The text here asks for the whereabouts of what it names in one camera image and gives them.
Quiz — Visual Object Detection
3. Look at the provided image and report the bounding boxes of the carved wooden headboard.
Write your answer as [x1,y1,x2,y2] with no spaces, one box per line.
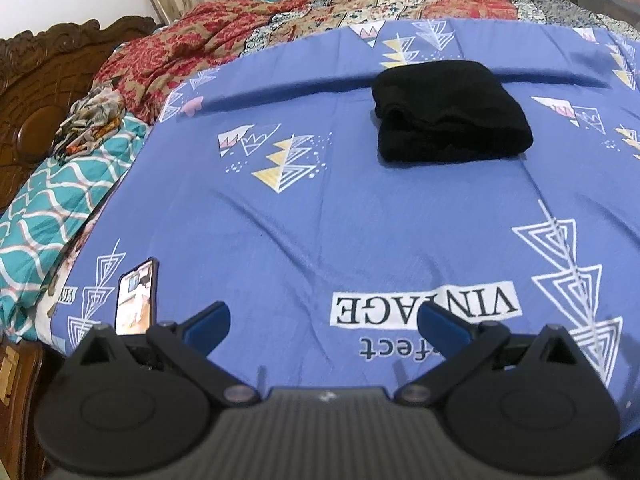
[1,16,157,209]

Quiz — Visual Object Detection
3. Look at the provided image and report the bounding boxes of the red floral blanket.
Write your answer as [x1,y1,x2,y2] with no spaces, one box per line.
[92,0,518,124]

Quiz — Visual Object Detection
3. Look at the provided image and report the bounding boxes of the crumpled floral cloth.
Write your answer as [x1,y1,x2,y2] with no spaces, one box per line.
[49,84,126,164]

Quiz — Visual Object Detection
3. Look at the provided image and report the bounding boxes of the black pants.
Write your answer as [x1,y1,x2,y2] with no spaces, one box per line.
[371,61,534,165]

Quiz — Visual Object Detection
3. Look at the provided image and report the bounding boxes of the teal white patterned quilt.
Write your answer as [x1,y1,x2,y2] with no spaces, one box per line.
[1,114,150,342]

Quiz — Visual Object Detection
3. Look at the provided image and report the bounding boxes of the smartphone with lit screen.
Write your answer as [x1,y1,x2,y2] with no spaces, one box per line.
[115,257,158,336]

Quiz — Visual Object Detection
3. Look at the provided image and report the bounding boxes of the blue patterned bedsheet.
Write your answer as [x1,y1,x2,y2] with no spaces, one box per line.
[40,20,639,432]

